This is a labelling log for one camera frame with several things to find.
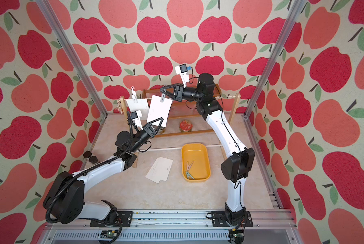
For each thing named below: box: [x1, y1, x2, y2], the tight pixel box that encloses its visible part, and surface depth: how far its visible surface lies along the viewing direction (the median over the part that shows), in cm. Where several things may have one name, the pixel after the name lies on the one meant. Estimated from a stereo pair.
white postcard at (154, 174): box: [144, 157, 161, 184], surface depth 92 cm
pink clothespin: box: [186, 159, 195, 172], surface depth 92 cm
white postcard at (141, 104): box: [126, 98, 149, 121], surface depth 70 cm
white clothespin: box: [131, 85, 138, 104], surface depth 66 cm
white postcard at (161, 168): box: [152, 156, 174, 182], surface depth 95 cm
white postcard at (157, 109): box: [146, 94, 173, 128], surface depth 70 cm
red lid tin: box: [178, 119, 193, 133], surface depth 110 cm
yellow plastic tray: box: [181, 143, 211, 182], surface depth 95 cm
